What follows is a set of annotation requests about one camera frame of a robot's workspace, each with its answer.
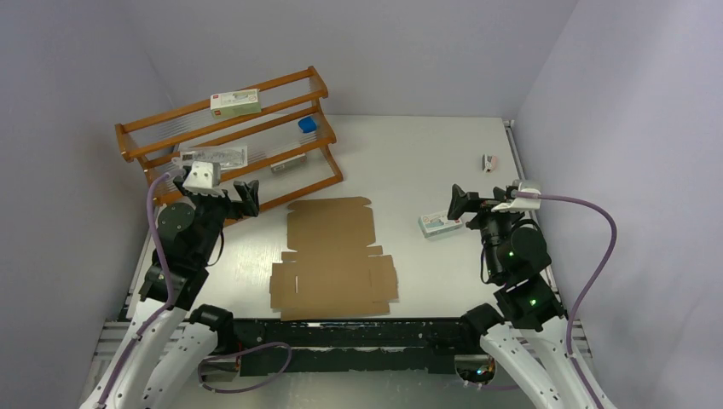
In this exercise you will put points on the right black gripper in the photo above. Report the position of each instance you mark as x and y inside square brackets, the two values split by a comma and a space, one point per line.
[471, 201]

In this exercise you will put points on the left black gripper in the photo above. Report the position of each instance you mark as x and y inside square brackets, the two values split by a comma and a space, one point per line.
[235, 209]

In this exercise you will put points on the brown cardboard box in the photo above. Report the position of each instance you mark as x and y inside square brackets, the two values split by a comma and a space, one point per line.
[333, 267]

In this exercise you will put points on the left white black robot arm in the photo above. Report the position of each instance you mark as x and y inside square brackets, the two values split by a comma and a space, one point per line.
[166, 339]

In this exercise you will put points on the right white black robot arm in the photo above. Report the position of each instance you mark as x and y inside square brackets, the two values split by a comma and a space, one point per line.
[528, 332]

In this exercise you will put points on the white teal box on table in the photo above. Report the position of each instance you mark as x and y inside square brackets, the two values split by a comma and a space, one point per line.
[438, 223]

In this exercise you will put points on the small white box on shelf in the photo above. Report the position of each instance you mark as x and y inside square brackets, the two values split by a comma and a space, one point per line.
[289, 164]

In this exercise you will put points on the white green box top shelf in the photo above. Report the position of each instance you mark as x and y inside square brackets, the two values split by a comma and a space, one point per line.
[235, 103]

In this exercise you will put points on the small pink white stapler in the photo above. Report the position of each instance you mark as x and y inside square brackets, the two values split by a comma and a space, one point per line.
[489, 163]

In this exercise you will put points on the clear plastic blister package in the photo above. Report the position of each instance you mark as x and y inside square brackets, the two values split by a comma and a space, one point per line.
[228, 158]

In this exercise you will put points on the orange wooden shelf rack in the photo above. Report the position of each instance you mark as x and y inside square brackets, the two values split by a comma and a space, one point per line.
[241, 129]

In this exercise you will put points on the blue small block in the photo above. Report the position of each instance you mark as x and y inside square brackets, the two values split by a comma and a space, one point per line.
[307, 125]

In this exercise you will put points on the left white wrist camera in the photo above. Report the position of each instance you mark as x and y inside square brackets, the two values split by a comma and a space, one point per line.
[203, 178]

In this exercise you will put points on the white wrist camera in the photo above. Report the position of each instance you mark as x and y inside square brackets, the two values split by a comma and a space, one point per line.
[203, 178]
[523, 197]

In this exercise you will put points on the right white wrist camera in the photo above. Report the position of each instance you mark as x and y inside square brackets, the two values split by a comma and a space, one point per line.
[523, 197]

